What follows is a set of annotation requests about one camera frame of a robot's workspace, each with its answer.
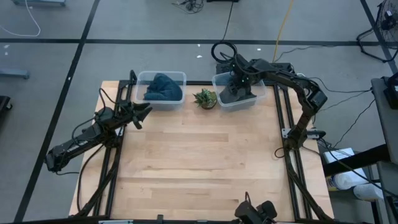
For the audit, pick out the white paper roll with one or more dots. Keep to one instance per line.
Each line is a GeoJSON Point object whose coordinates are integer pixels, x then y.
{"type": "Point", "coordinates": [368, 192]}

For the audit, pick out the white metal bracket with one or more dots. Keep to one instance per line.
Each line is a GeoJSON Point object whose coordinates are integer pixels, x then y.
{"type": "Point", "coordinates": [284, 133]}

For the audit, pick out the black floor fan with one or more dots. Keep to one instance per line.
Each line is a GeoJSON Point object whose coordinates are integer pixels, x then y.
{"type": "Point", "coordinates": [388, 15]}

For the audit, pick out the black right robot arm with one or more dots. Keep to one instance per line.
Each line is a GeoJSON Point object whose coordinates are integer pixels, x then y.
{"type": "Point", "coordinates": [298, 84]}

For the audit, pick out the black floor box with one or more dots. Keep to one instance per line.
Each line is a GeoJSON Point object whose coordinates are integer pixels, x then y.
{"type": "Point", "coordinates": [222, 1]}

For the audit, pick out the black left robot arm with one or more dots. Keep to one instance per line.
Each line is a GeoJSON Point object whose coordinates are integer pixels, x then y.
{"type": "Point", "coordinates": [77, 144]}

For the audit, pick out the white label strip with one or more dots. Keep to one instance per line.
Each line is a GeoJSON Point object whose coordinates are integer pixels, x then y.
{"type": "Point", "coordinates": [115, 222]}

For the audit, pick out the grey floor bar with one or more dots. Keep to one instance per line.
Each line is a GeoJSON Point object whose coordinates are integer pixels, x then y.
{"type": "Point", "coordinates": [14, 73]}

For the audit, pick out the small potted succulent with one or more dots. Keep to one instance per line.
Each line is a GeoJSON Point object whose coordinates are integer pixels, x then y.
{"type": "Point", "coordinates": [205, 98]}

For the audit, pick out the grey side desk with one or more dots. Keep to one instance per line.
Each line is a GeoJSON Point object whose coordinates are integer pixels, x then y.
{"type": "Point", "coordinates": [385, 124]}

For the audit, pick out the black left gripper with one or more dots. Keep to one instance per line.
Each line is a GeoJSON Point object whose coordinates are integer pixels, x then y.
{"type": "Point", "coordinates": [127, 112]}

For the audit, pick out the clear plastic bin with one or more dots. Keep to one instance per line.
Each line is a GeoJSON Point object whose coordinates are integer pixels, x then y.
{"type": "Point", "coordinates": [161, 105]}
{"type": "Point", "coordinates": [239, 107]}

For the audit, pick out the black floor item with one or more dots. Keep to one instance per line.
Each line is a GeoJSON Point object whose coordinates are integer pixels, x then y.
{"type": "Point", "coordinates": [3, 102]}

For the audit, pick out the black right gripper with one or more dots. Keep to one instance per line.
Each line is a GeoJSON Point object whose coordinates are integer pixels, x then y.
{"type": "Point", "coordinates": [241, 76]}

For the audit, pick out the black computer case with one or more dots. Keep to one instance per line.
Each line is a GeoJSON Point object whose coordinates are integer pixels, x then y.
{"type": "Point", "coordinates": [289, 66]}

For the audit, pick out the white box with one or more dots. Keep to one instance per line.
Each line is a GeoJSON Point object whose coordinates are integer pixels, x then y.
{"type": "Point", "coordinates": [337, 154]}

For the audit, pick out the black desk device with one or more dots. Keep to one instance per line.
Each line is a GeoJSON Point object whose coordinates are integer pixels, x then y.
{"type": "Point", "coordinates": [392, 93]}

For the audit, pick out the white wipes container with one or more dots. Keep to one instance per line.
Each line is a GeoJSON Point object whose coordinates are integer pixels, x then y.
{"type": "Point", "coordinates": [348, 180]}

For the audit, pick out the black table clamp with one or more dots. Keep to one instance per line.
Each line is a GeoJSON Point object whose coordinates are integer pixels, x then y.
{"type": "Point", "coordinates": [160, 218]}

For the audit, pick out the black aluminium rig frame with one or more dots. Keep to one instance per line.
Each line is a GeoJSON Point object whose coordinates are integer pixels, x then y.
{"type": "Point", "coordinates": [199, 83]}

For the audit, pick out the grey furniture base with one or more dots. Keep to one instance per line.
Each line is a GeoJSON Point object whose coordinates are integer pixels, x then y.
{"type": "Point", "coordinates": [40, 2]}

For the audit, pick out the black bar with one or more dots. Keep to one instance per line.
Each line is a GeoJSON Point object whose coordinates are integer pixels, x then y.
{"type": "Point", "coordinates": [357, 160]}

